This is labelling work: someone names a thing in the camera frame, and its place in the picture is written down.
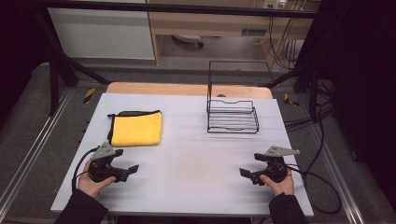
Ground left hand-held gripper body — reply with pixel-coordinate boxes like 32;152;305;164
88;141;129;184

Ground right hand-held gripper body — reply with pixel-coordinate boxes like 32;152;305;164
248;145;301;186

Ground yellow towel with black trim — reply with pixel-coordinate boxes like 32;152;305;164
106;109;163;147

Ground black wire rack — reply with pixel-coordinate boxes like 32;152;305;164
206;60;260;134

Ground person's right hand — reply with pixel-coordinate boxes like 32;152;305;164
260;169;295;197

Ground person's left hand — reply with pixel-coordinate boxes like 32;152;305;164
78;160;118;199

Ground yellow black floor tape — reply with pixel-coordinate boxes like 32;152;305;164
82;87;96;105
283;92;300;107

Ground black metal stand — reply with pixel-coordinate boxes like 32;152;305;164
264;62;322;120
33;8;110;117

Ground black curtain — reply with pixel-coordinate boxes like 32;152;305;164
311;0;396;213
0;0;52;127

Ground white cabinet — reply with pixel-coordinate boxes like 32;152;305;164
47;7;156;61

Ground office chair base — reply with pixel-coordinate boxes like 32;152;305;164
172;34;205;49

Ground light wooden desk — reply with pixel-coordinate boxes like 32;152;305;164
146;0;321;66

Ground white power strip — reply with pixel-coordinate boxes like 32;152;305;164
262;0;288;9

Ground left hand-held gripper cable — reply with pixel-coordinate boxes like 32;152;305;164
71;147;99;194

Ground hand-held gripper cable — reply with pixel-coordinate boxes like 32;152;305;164
71;147;99;194
286;163;343;216

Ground black floor cable bundle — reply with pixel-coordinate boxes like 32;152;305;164
283;79;334;133

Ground aluminium floor rail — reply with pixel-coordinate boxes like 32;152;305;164
0;88;75;216
307;124;366;224

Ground right hand-held gripper cable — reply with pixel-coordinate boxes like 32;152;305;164
286;163;343;216

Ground hanging black cables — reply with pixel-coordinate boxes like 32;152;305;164
268;16;297;70

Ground black horizontal frame bar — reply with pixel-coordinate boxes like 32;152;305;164
36;0;319;19

